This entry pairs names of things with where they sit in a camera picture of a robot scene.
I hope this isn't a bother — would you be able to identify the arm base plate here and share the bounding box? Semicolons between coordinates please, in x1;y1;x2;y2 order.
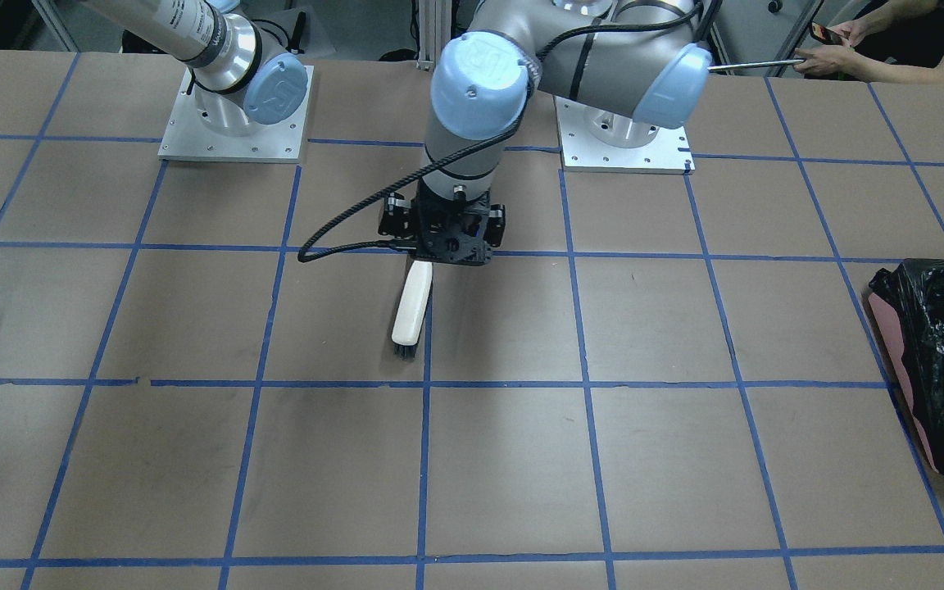
554;97;696;175
158;72;312;165

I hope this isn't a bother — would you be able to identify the cream hand brush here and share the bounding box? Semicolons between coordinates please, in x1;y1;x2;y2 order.
391;261;433;360

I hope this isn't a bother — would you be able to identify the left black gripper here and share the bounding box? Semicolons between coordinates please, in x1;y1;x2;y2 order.
379;182;508;266

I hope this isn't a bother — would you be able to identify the person hand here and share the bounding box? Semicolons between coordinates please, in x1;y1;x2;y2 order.
793;45;861;77

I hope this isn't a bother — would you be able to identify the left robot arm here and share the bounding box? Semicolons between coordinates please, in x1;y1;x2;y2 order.
379;1;713;266

